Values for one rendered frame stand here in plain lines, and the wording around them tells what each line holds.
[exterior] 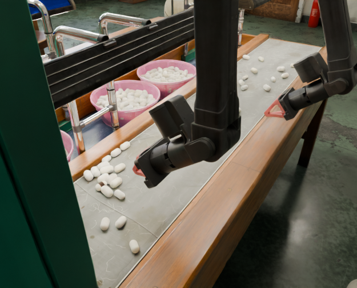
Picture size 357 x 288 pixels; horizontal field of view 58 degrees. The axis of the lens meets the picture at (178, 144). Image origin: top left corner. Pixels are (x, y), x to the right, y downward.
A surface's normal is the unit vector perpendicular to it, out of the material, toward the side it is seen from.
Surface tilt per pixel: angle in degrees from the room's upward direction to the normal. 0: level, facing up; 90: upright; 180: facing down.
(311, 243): 0
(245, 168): 0
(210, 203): 0
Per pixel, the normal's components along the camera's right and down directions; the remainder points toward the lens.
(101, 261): 0.00, -0.82
